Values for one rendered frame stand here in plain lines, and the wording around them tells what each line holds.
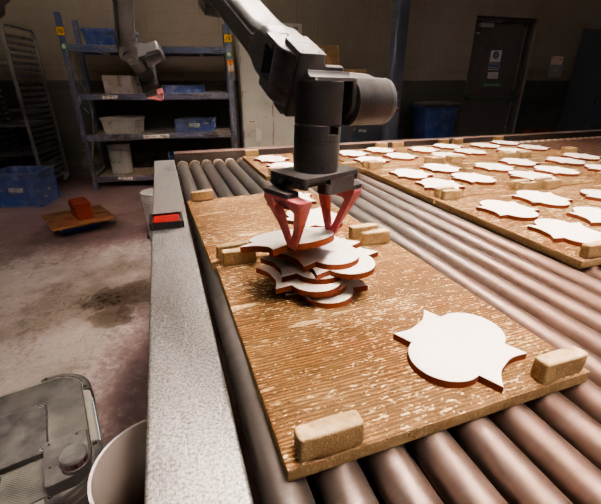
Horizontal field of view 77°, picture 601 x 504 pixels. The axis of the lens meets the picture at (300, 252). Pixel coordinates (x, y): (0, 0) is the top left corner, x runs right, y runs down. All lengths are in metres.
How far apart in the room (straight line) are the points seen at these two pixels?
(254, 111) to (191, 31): 1.31
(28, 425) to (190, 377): 1.09
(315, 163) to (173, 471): 0.35
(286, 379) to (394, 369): 0.12
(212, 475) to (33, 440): 1.13
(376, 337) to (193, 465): 0.25
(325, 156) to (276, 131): 4.94
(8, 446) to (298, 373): 1.17
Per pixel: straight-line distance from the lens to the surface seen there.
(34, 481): 1.40
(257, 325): 0.51
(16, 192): 5.03
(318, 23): 6.10
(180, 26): 5.89
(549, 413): 0.50
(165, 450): 0.41
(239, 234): 0.80
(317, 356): 0.46
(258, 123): 5.36
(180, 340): 0.54
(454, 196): 1.11
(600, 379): 0.58
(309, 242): 0.49
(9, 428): 1.56
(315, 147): 0.46
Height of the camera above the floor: 1.22
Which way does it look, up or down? 24 degrees down
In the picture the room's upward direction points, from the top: straight up
